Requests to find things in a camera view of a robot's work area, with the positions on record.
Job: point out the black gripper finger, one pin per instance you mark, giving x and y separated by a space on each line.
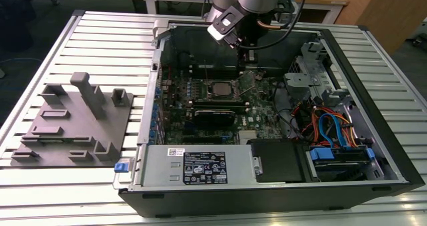
252 56
243 57

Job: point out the silver CPU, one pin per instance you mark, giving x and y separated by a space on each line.
223 88

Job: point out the black RAM slot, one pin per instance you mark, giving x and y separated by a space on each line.
223 76
220 102
223 68
223 71

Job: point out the CPU socket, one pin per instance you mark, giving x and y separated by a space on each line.
210 91

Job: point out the metal disk bay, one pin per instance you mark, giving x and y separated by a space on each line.
298 82

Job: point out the green motherboard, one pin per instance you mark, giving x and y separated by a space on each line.
267 103

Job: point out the black graphics card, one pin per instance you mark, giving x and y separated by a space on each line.
214 119

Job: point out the grey case latch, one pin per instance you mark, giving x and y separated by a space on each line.
159 31

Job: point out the silver chipset heatsink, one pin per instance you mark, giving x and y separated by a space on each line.
248 134

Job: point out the wooden cabinet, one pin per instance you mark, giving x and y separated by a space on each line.
383 11

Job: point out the hard disk in blue carrier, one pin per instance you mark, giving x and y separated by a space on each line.
322 154

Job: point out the grey chair base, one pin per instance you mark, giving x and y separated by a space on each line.
418 37

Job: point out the silver power supply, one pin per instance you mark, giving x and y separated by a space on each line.
156 166

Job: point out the grey parts rack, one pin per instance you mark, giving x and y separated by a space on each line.
83 126

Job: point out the blue case latch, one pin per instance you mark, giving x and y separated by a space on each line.
120 168

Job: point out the black PC case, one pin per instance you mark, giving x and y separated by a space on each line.
234 203

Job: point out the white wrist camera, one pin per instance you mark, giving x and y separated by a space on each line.
222 27

